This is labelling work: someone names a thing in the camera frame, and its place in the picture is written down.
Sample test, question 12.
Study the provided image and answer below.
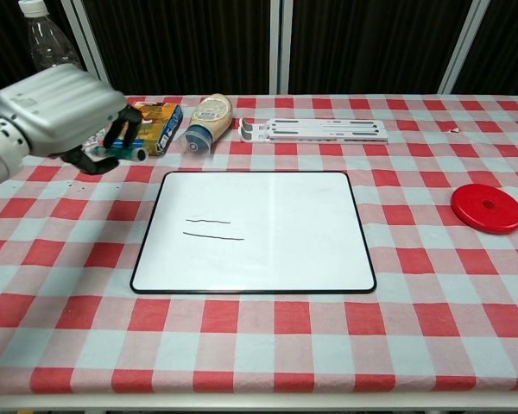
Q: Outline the orange blue carton box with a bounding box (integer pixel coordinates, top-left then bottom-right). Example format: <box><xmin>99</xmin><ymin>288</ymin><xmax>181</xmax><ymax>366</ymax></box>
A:
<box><xmin>84</xmin><ymin>101</ymin><xmax>185</xmax><ymax>157</ymax></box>

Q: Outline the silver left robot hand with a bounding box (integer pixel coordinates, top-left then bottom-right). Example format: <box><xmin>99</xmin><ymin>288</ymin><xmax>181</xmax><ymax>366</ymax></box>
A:
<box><xmin>0</xmin><ymin>65</ymin><xmax>142</xmax><ymax>176</ymax></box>

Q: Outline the dark partition panel white frame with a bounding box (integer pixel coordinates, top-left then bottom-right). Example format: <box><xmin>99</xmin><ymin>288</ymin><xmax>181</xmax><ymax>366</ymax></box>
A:
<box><xmin>269</xmin><ymin>0</ymin><xmax>491</xmax><ymax>97</ymax></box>
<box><xmin>71</xmin><ymin>0</ymin><xmax>282</xmax><ymax>97</ymax></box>
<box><xmin>437</xmin><ymin>0</ymin><xmax>518</xmax><ymax>97</ymax></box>

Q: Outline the green white marker pen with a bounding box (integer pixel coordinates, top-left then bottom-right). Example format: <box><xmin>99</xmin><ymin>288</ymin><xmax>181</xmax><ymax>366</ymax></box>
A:
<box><xmin>92</xmin><ymin>145</ymin><xmax>150</xmax><ymax>162</ymax></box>

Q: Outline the beige squeeze sauce bottle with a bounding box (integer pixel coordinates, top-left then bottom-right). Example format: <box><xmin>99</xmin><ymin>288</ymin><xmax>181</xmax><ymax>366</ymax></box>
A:
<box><xmin>184</xmin><ymin>92</ymin><xmax>235</xmax><ymax>155</ymax></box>

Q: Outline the white drawing board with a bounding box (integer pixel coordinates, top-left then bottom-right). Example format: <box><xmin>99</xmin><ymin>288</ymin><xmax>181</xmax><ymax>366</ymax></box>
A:
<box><xmin>129</xmin><ymin>171</ymin><xmax>377</xmax><ymax>296</ymax></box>

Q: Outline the red white checkered tablecloth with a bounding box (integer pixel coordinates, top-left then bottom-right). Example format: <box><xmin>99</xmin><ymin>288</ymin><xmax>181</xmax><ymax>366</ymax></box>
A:
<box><xmin>0</xmin><ymin>93</ymin><xmax>518</xmax><ymax>396</ymax></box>

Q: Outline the white folding stand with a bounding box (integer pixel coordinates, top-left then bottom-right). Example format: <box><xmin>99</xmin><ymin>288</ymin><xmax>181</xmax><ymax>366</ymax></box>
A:
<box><xmin>238</xmin><ymin>116</ymin><xmax>391</xmax><ymax>145</ymax></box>

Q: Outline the red plastic disc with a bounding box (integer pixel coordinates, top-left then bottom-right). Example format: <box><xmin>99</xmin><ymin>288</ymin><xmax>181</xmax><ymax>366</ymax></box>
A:
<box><xmin>451</xmin><ymin>183</ymin><xmax>518</xmax><ymax>235</ymax></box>

